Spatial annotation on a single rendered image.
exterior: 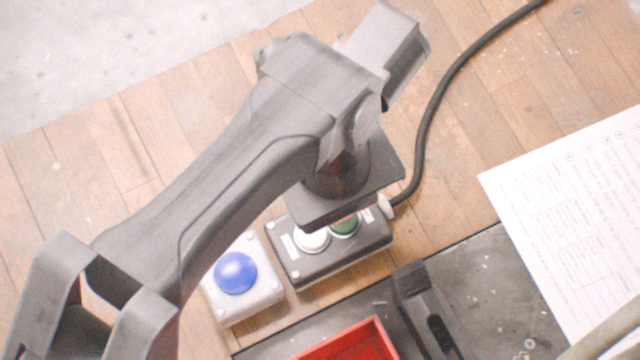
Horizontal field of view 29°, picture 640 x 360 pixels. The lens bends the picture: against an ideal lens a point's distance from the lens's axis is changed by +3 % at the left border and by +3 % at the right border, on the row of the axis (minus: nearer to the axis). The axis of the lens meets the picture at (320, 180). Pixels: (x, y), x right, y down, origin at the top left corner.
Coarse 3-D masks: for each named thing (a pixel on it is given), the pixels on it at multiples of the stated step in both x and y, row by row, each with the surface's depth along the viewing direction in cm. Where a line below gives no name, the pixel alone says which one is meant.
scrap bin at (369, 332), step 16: (368, 320) 107; (336, 336) 106; (352, 336) 108; (368, 336) 111; (384, 336) 106; (304, 352) 106; (320, 352) 107; (336, 352) 110; (352, 352) 111; (368, 352) 111; (384, 352) 110
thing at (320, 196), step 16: (384, 144) 101; (368, 160) 98; (384, 160) 101; (400, 160) 101; (320, 176) 95; (336, 176) 95; (352, 176) 96; (368, 176) 100; (384, 176) 100; (400, 176) 100; (288, 192) 101; (304, 192) 101; (320, 192) 99; (336, 192) 98; (352, 192) 99; (368, 192) 100; (288, 208) 100; (304, 208) 100; (320, 208) 100; (336, 208) 100; (304, 224) 100
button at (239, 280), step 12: (228, 252) 112; (240, 252) 112; (216, 264) 112; (228, 264) 112; (240, 264) 112; (252, 264) 112; (216, 276) 111; (228, 276) 111; (240, 276) 111; (252, 276) 111; (228, 288) 111; (240, 288) 111
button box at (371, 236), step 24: (504, 24) 122; (480, 48) 121; (456, 72) 121; (432, 96) 120; (408, 192) 115; (288, 216) 114; (360, 216) 113; (384, 216) 114; (288, 240) 113; (336, 240) 113; (360, 240) 112; (384, 240) 113; (288, 264) 112; (312, 264) 112; (336, 264) 112
